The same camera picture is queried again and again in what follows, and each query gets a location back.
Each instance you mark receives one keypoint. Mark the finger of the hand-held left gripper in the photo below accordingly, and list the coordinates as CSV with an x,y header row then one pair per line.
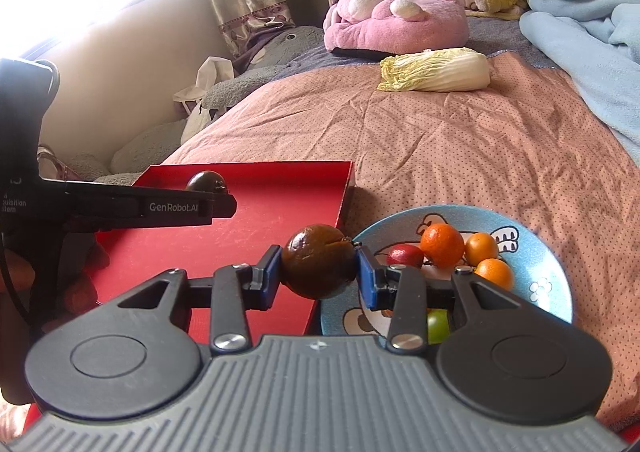
x,y
225,207

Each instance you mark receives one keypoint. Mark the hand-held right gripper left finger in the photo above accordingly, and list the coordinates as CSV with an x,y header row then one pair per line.
x,y
270,275

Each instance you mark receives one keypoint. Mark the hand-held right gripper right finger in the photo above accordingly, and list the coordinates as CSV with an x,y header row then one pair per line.
x,y
369,283

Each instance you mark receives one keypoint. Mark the red tray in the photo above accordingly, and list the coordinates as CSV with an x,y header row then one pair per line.
x,y
250,232

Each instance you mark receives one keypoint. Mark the dark brown plum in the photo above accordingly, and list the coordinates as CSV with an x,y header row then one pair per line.
x,y
202,179
320,261

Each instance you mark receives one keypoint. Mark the dark red plum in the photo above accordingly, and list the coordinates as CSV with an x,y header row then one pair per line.
x,y
405,256

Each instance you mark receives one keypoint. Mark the green plum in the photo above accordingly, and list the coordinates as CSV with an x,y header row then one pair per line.
x,y
438,325

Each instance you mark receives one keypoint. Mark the orange tangerine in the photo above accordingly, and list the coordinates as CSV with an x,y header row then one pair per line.
x,y
442,244
495,273

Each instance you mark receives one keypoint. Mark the small orange kumquat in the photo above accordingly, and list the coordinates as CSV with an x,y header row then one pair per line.
x,y
481,248

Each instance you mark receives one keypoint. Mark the blue cartoon plate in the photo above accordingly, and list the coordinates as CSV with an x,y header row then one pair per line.
x,y
530,252

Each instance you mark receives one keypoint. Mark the person's left hand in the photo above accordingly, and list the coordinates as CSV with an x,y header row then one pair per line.
x,y
82,294

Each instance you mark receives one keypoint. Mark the white tote bag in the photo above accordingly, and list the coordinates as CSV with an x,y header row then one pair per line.
x,y
205,81

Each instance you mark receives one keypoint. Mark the pink dotted bedspread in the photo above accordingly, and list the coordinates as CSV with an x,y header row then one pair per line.
x,y
450,141

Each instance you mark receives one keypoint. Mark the grey plush toy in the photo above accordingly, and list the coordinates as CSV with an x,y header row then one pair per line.
x,y
290,44

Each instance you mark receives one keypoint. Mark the napa cabbage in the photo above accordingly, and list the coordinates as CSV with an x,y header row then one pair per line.
x,y
432,69

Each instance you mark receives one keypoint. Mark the pink plush rabbit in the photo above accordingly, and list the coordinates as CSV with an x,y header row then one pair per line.
x,y
395,16

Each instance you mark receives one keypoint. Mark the grey-blue bed sheet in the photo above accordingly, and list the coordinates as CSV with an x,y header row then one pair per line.
x,y
492,34

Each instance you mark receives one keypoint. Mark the light blue blanket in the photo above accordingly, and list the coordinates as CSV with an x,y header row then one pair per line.
x,y
585,41

